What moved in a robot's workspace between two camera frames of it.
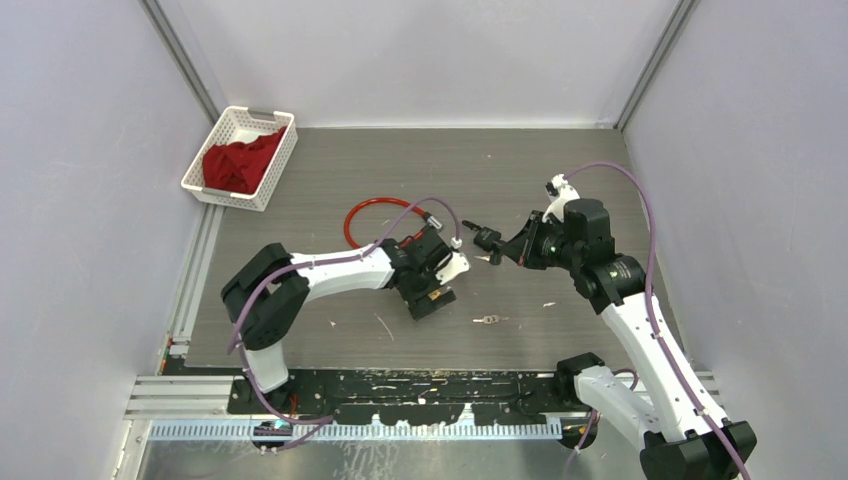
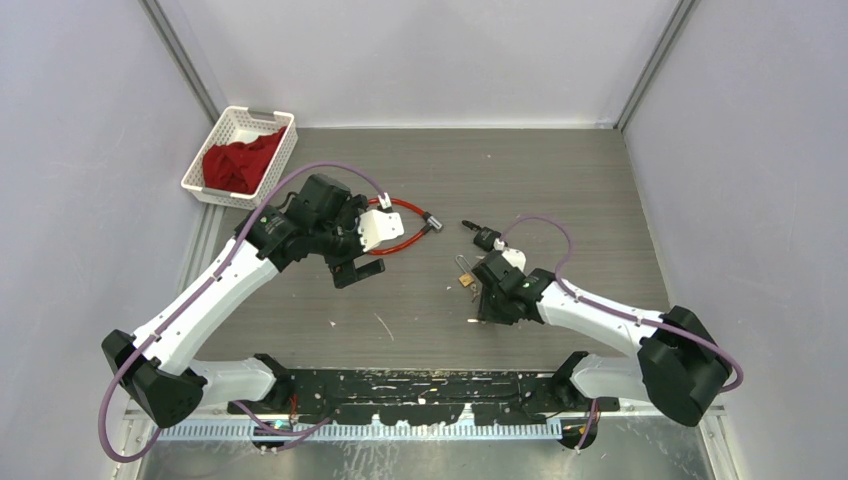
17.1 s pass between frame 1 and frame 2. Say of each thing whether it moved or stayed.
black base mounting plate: stayed
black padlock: stayed
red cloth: stayed
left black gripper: moved
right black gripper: moved
